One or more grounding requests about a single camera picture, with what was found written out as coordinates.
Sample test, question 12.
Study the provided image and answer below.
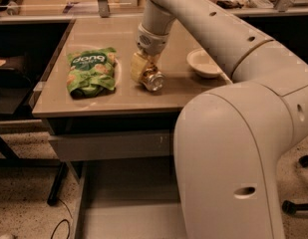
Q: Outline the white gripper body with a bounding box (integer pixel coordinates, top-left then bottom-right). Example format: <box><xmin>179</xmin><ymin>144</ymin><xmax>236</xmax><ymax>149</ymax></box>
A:
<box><xmin>136</xmin><ymin>24</ymin><xmax>168</xmax><ymax>56</ymax></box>

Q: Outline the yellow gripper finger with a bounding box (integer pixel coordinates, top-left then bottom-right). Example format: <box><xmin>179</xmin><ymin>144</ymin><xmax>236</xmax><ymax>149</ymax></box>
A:
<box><xmin>131</xmin><ymin>52</ymin><xmax>148</xmax><ymax>83</ymax></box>

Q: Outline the orange soda can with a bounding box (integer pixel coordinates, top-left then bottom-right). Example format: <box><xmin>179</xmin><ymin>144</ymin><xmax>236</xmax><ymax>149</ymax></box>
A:
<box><xmin>141</xmin><ymin>65</ymin><xmax>164</xmax><ymax>92</ymax></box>

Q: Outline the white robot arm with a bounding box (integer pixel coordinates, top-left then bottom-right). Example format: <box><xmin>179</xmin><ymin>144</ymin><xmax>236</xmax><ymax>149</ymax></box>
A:
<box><xmin>133</xmin><ymin>0</ymin><xmax>308</xmax><ymax>239</ymax></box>

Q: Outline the grey drawer cabinet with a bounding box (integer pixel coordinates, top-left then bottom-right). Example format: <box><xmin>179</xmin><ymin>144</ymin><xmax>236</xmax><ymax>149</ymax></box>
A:
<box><xmin>28</xmin><ymin>15</ymin><xmax>234</xmax><ymax>184</ymax></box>

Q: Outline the closed grey top drawer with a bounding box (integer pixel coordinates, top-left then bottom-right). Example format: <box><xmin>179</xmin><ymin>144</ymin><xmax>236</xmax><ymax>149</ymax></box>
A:
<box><xmin>49</xmin><ymin>129</ymin><xmax>173</xmax><ymax>161</ymax></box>

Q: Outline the open grey middle drawer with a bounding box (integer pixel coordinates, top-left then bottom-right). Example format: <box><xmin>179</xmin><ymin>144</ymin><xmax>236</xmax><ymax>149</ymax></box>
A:
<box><xmin>70</xmin><ymin>156</ymin><xmax>186</xmax><ymax>239</ymax></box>

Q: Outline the green chip bag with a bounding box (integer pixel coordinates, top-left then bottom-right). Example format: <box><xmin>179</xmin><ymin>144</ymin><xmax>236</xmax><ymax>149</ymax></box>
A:
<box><xmin>66</xmin><ymin>47</ymin><xmax>116</xmax><ymax>99</ymax></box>

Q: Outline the white bowl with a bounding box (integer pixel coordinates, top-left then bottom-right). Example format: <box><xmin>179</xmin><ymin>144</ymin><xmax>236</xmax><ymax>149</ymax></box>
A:
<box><xmin>186</xmin><ymin>48</ymin><xmax>222</xmax><ymax>79</ymax></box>

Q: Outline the black side table left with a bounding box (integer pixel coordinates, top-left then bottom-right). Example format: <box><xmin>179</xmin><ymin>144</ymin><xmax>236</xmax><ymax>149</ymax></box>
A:
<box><xmin>0</xmin><ymin>20</ymin><xmax>75</xmax><ymax>161</ymax></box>

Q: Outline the black table leg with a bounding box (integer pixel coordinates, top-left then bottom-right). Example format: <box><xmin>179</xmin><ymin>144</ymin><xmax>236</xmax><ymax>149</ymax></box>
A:
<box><xmin>47</xmin><ymin>162</ymin><xmax>68</xmax><ymax>206</ymax></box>

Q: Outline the black office chair base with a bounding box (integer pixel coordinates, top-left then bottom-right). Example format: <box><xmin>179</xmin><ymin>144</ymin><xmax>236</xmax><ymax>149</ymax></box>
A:
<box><xmin>281</xmin><ymin>154</ymin><xmax>308</xmax><ymax>215</ymax></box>

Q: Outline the black cable on floor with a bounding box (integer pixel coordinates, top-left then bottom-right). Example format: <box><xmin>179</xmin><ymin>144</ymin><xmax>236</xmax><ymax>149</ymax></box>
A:
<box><xmin>49</xmin><ymin>198</ymin><xmax>74</xmax><ymax>239</ymax></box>

